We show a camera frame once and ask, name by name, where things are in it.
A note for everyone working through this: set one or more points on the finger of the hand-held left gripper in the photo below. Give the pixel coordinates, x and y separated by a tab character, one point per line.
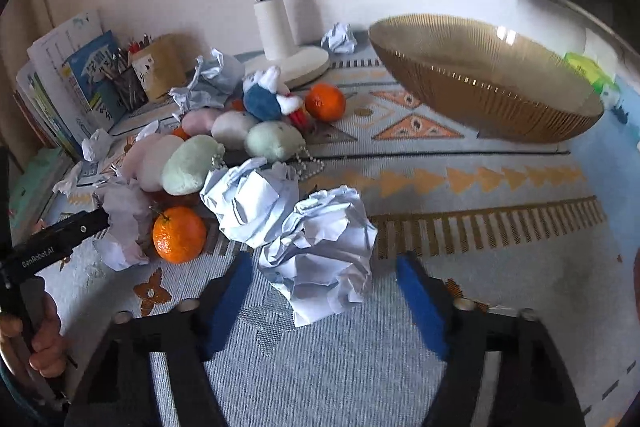
80	224

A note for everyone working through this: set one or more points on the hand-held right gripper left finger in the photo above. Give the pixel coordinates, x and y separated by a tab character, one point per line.
225	302

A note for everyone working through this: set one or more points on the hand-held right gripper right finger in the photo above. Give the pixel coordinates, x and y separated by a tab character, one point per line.
422	302

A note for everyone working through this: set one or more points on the small white paper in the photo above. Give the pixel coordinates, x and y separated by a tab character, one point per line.
340	38
96	144

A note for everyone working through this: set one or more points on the pink plush toy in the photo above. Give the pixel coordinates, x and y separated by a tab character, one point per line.
142	162
200	121

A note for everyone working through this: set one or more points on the large white paper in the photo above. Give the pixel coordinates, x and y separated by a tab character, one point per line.
320	257

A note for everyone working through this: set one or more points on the pale green plush toy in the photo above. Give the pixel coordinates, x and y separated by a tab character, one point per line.
187	167
272	141

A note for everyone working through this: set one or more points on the amber ribbed glass bowl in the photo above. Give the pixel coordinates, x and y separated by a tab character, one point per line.
500	107

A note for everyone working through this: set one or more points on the person's left hand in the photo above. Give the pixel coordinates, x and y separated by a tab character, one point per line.
50	337

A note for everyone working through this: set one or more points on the teal book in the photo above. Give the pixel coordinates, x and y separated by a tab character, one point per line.
35	187

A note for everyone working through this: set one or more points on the patterned woven table mat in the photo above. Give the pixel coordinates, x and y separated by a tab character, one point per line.
400	217

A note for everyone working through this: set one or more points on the row of upright books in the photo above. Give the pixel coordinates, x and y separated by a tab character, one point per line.
50	107

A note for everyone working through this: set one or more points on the black mesh pen holder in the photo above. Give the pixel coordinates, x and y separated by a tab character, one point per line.
129	92

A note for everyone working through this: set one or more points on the bunch of pencils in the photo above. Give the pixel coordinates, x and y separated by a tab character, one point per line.
122	59

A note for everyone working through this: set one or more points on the white plush toy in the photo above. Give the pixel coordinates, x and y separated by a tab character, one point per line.
234	129

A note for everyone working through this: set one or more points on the tan cardboard pen holder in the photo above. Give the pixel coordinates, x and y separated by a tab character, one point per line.
162	67

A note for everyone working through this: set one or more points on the blue white bunny plush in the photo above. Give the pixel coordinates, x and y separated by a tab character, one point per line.
262	102

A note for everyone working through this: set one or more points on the grey crumpled paper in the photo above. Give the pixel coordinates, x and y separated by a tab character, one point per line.
217	69

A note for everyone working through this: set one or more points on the reddish brown object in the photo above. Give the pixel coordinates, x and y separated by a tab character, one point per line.
636	267

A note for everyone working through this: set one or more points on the blue desk pad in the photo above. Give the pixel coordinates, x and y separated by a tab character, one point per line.
605	157

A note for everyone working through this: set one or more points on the green tissue pack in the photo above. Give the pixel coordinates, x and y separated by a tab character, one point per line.
587	69

